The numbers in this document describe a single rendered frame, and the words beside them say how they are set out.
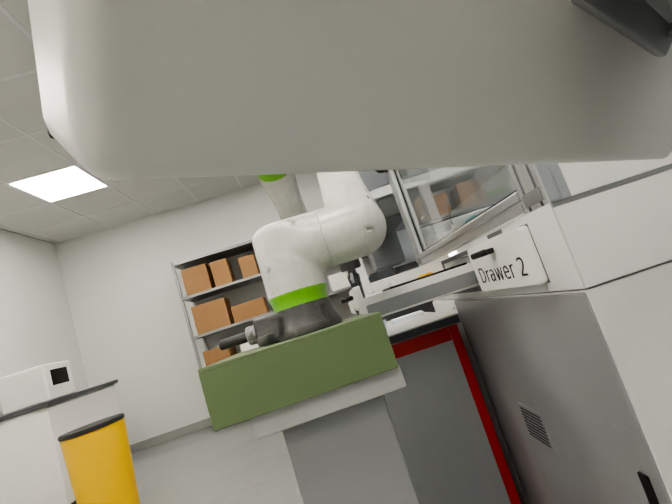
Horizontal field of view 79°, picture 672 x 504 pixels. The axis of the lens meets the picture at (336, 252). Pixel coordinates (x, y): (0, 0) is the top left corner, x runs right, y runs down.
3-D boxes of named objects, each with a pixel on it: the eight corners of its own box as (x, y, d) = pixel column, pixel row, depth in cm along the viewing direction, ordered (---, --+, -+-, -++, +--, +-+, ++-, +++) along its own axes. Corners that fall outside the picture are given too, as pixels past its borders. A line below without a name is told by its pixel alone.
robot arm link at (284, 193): (296, 174, 119) (289, 152, 126) (259, 186, 119) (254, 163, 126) (323, 248, 147) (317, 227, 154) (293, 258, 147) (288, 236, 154)
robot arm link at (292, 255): (340, 291, 81) (312, 203, 84) (266, 314, 81) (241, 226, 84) (342, 293, 94) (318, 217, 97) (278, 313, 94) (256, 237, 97)
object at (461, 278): (370, 321, 104) (363, 298, 105) (363, 318, 129) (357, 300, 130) (515, 273, 106) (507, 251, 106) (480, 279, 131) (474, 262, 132)
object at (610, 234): (584, 289, 63) (549, 202, 65) (431, 300, 164) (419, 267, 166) (1112, 111, 67) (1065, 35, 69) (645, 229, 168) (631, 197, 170)
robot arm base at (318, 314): (215, 363, 79) (207, 333, 80) (235, 354, 93) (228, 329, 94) (342, 322, 79) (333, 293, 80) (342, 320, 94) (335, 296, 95)
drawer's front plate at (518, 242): (540, 284, 72) (517, 227, 74) (482, 291, 101) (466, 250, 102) (549, 281, 72) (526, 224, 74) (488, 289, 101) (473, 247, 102)
